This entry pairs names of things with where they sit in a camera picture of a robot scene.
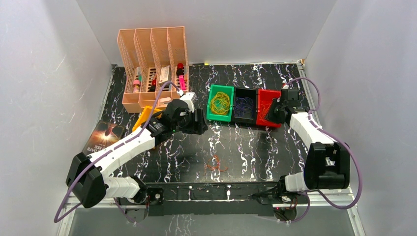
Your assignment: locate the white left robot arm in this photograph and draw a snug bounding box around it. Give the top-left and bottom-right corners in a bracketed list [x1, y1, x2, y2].
[66, 99, 208, 208]

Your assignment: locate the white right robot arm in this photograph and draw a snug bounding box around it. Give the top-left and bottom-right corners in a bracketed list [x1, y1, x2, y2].
[265, 87, 350, 204]

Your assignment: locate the red plastic bin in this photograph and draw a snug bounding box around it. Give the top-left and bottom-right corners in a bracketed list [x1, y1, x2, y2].
[256, 89, 281, 128]

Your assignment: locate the pink highlighter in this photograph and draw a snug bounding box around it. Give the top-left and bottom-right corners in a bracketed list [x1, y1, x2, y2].
[179, 75, 186, 90]

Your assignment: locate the yellow plastic bin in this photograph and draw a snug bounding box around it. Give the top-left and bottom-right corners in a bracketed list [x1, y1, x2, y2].
[132, 106, 152, 132]

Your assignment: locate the black plastic bin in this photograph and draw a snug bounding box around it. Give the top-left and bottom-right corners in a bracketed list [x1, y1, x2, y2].
[231, 87, 258, 125]

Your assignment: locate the green plastic bin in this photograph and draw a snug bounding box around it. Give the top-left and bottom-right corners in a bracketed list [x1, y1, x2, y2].
[207, 84, 235, 122]

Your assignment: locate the white box in organizer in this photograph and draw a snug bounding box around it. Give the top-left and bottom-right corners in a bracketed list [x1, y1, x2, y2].
[159, 66, 172, 86]

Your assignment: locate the red black stamp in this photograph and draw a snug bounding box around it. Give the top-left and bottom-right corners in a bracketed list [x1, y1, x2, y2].
[176, 63, 184, 77]

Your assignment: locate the peach desk file organizer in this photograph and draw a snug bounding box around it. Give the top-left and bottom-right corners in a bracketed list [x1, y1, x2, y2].
[117, 26, 190, 113]

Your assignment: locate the dark illustrated book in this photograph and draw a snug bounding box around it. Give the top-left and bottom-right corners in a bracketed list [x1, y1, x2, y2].
[82, 120, 125, 156]

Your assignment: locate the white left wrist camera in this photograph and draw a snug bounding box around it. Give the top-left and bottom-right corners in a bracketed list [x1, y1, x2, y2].
[177, 89, 197, 112]

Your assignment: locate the yellow cable coil in bin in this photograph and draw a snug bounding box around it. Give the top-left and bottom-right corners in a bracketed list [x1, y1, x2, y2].
[210, 92, 231, 116]

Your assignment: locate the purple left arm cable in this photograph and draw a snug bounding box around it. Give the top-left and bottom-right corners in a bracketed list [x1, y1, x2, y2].
[54, 81, 185, 224]

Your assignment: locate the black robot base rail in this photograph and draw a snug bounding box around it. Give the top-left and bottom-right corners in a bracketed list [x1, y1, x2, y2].
[116, 177, 310, 225]

